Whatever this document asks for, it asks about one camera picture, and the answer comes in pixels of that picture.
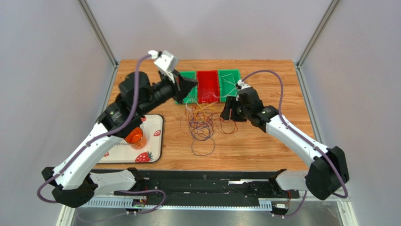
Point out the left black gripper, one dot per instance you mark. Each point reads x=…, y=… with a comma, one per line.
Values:
x=181, y=86

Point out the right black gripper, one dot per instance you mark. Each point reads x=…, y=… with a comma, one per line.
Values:
x=231, y=108

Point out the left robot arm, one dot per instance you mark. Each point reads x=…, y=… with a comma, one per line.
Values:
x=73, y=181

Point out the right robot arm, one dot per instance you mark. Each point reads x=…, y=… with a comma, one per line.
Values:
x=327, y=168

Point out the left green plastic bin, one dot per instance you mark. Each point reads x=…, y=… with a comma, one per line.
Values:
x=189, y=94

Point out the green plastic bin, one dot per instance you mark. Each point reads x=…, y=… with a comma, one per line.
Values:
x=189, y=94
x=227, y=82

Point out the red plastic bin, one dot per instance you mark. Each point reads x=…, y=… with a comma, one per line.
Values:
x=208, y=89

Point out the right green plastic bin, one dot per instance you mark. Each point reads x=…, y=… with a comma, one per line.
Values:
x=227, y=82

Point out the orange mug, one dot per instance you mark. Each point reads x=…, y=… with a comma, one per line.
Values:
x=136, y=139

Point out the strawberry print white tray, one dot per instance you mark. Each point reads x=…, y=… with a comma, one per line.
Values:
x=153, y=128

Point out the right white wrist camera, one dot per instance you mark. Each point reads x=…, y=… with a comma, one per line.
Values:
x=242, y=85

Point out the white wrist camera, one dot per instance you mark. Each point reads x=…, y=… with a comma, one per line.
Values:
x=242, y=85
x=165, y=62

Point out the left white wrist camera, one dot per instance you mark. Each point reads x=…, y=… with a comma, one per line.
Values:
x=165, y=62

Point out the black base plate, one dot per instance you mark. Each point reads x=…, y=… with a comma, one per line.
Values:
x=211, y=188

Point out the aluminium frame rail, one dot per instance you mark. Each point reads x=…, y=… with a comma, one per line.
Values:
x=231, y=208

